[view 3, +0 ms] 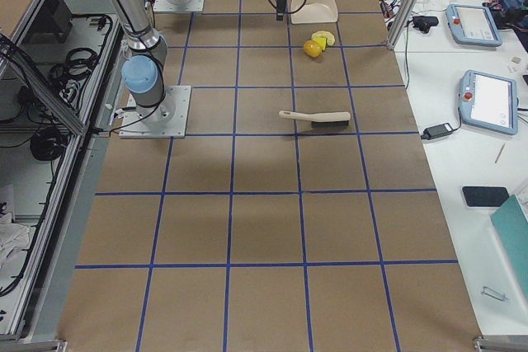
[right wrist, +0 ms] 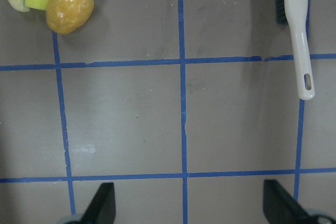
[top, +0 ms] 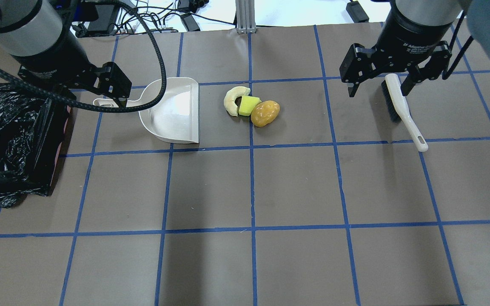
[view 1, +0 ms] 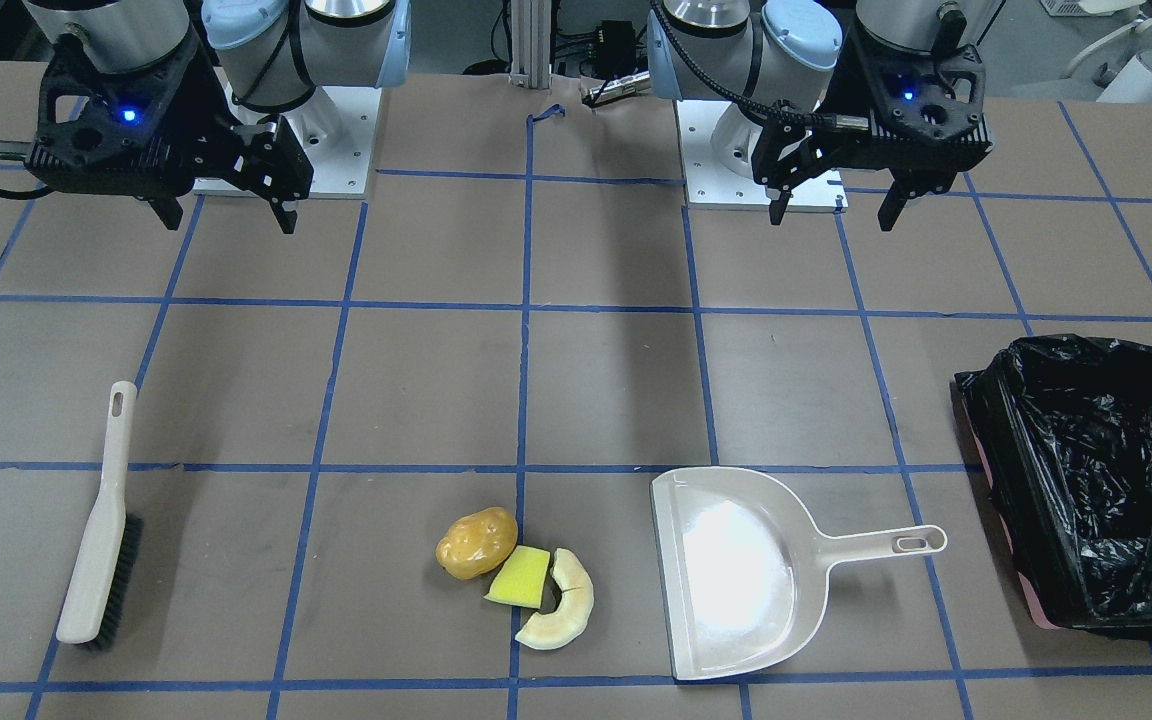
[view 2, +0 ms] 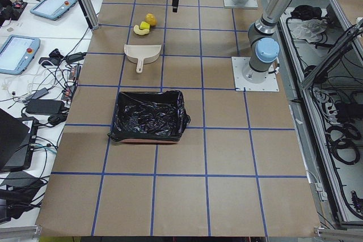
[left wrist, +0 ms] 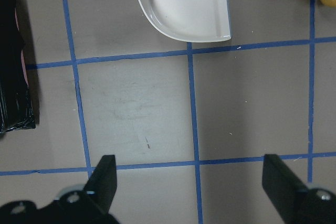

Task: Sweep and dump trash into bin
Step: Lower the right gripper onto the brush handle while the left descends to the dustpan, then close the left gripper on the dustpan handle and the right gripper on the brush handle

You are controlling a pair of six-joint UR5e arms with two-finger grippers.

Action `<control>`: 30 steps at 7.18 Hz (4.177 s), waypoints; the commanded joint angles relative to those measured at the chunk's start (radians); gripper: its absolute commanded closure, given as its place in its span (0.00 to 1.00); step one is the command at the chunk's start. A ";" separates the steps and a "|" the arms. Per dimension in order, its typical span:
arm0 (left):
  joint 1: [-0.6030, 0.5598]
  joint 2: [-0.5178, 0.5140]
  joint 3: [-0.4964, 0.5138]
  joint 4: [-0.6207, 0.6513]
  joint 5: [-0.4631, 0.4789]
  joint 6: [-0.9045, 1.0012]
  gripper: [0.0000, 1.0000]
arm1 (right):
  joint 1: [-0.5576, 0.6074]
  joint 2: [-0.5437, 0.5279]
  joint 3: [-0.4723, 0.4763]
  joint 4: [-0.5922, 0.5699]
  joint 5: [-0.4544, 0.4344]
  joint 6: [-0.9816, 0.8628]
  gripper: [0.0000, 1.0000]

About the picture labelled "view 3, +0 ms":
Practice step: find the orange fruit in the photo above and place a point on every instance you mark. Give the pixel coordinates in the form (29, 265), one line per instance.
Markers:
(312, 49)

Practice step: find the beige plastic dustpan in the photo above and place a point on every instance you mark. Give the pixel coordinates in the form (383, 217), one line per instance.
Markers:
(313, 11)

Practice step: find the yellow sponge piece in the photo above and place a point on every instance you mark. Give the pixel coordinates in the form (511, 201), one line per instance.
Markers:
(321, 42)

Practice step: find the beige hand brush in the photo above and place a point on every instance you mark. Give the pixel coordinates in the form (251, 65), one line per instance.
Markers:
(319, 120)

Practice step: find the teal notebook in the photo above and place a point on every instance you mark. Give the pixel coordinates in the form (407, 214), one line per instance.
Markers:
(510, 223)

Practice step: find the blue teach pendant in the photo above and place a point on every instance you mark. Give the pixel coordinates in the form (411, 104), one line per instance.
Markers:
(489, 102)
(472, 25)

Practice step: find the near blue teach pendant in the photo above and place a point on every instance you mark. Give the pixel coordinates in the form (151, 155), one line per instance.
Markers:
(489, 102)

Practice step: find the pale banana peel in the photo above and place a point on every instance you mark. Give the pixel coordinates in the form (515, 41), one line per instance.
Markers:
(328, 36)

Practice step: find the black smartphone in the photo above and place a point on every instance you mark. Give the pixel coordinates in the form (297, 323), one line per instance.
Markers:
(485, 196)

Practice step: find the black power adapter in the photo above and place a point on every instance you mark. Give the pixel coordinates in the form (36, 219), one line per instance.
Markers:
(437, 131)

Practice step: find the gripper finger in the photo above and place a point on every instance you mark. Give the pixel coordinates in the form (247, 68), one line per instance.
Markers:
(278, 10)
(282, 9)

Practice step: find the far blue teach pendant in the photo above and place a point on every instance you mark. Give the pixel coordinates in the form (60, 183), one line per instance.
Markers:
(472, 25)

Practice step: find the black webcam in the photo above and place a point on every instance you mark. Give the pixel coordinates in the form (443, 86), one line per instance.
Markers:
(424, 23)

